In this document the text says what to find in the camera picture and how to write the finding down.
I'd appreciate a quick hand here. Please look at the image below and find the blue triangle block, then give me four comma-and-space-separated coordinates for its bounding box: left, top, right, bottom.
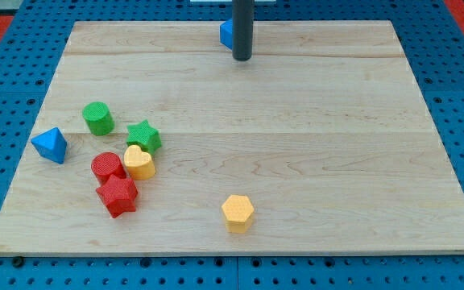
31, 127, 68, 164

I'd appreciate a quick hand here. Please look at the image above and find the yellow hexagon block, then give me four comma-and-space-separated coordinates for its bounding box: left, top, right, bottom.
221, 195, 255, 234

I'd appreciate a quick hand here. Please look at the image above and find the light wooden board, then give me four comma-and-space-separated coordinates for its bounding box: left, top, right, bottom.
0, 21, 464, 257

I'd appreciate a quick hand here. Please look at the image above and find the green star block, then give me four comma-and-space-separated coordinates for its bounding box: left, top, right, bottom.
126, 119, 162, 155

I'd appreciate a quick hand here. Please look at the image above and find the yellow heart block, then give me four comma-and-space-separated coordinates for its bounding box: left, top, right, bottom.
124, 145, 156, 180

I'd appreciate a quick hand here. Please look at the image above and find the blue cube block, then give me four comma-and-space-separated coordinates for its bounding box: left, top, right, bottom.
219, 19, 233, 50

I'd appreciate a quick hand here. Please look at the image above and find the red star block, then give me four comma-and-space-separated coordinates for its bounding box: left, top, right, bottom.
96, 175, 139, 218

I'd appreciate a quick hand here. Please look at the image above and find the red cylinder block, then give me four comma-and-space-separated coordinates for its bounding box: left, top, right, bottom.
90, 152, 126, 185

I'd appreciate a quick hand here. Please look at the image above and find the green cylinder block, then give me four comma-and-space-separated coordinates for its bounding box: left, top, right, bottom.
82, 101, 114, 136

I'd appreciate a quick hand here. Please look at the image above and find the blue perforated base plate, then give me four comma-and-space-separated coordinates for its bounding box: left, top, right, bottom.
0, 1, 464, 289

